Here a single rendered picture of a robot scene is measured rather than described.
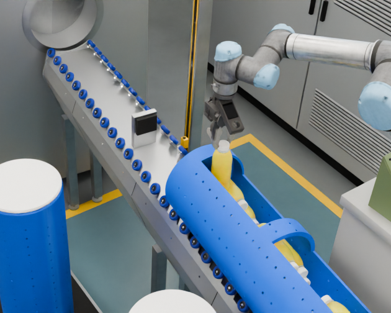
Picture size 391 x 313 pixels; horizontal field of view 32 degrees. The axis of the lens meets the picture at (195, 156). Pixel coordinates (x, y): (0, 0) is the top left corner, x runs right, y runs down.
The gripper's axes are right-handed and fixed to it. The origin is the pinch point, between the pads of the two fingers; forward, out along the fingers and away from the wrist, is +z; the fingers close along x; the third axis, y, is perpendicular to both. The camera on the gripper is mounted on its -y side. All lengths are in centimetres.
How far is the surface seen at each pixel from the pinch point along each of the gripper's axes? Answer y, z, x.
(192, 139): 67, 54, -30
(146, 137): 53, 33, 1
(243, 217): -23.5, 8.7, 6.6
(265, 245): -36.2, 9.0, 7.0
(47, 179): 39, 26, 47
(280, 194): 82, 130, -102
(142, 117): 53, 22, 2
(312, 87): 111, 84, -139
